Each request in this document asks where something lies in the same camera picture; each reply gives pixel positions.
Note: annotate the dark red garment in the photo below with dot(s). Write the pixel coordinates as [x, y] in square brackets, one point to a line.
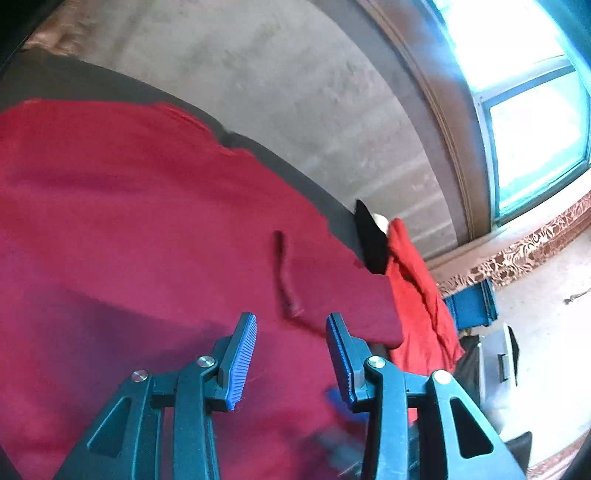
[138, 221]

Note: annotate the brown patterned window sill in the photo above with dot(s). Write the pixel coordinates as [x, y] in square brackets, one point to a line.
[521, 251]

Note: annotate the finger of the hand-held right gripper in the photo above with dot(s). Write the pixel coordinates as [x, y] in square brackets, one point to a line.
[330, 445]

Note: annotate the grey plastic box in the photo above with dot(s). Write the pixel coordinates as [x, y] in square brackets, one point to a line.
[496, 360]

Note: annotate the window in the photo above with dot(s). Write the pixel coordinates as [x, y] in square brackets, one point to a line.
[521, 106]

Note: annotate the white cloth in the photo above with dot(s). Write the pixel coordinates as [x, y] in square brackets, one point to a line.
[382, 222]

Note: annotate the bright red garment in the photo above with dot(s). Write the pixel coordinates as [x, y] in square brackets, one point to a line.
[415, 300]

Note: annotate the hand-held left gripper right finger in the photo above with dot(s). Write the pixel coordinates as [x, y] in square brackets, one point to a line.
[339, 355]

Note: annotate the blue box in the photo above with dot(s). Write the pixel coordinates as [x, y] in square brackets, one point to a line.
[471, 307]

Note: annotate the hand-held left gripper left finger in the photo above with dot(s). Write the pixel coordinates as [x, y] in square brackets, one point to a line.
[241, 355]

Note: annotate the black cloth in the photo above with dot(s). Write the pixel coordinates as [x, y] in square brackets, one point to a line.
[371, 240]

